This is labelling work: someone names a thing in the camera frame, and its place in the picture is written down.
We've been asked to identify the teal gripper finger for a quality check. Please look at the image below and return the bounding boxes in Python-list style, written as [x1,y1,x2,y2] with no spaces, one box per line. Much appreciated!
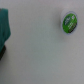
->
[0,9,11,50]

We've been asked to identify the green-lidded white k-cup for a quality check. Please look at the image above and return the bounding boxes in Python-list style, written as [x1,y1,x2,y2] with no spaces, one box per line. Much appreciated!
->
[61,11,78,34]

